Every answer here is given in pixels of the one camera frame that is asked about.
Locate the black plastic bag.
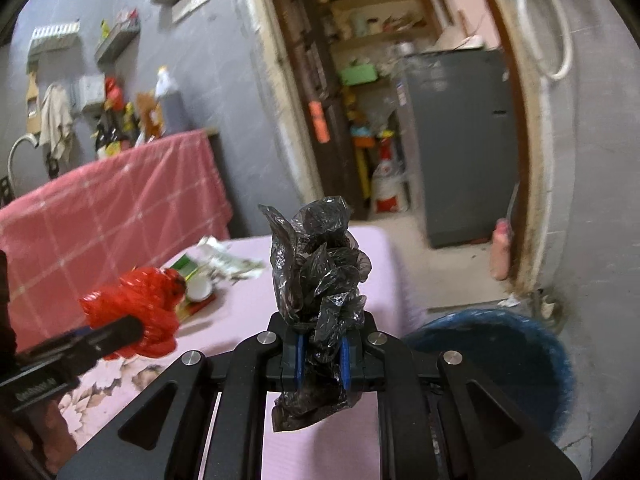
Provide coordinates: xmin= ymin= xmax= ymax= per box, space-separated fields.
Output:
xmin=259 ymin=196 xmax=372 ymax=432

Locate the red plastic bag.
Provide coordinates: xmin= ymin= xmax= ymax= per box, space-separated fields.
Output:
xmin=79 ymin=268 xmax=186 ymax=360

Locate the blue-lined trash bin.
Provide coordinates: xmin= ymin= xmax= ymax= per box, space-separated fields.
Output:
xmin=402 ymin=309 xmax=575 ymax=441

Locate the pink table cloth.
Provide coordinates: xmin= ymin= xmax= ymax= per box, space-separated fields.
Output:
xmin=61 ymin=226 xmax=437 ymax=479

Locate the white round lid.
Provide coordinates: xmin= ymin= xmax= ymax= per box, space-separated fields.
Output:
xmin=186 ymin=274 xmax=215 ymax=304

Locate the red plaid cloth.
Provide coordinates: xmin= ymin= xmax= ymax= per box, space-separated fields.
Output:
xmin=1 ymin=130 xmax=232 ymax=350

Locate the pink bottle on floor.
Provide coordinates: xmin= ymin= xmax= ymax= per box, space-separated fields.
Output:
xmin=489 ymin=218 xmax=511 ymax=281

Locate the chrome faucet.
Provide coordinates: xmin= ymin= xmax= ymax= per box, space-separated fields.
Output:
xmin=5 ymin=133 xmax=40 ymax=187

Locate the hanging beige towel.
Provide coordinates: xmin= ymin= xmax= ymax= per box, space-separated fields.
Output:
xmin=40 ymin=84 xmax=74 ymax=162

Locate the large dark vinegar jug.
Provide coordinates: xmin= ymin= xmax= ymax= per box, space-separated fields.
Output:
xmin=155 ymin=66 xmax=191 ymax=134

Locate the grey washing machine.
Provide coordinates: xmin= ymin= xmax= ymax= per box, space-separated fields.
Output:
xmin=392 ymin=50 xmax=518 ymax=248

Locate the green box on shelf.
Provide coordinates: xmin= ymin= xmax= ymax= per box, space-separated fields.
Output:
xmin=340 ymin=64 xmax=378 ymax=87

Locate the dark wooden door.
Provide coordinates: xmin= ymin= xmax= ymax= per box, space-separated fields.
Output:
xmin=272 ymin=0 xmax=367 ymax=220

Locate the white wall rack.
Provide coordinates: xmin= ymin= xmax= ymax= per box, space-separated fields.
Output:
xmin=28 ymin=21 xmax=80 ymax=58

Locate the grey wall shelf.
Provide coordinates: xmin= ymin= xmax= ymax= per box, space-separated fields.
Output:
xmin=94 ymin=18 xmax=141 ymax=65

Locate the white hose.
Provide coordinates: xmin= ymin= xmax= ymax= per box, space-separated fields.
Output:
xmin=514 ymin=0 xmax=575 ymax=83

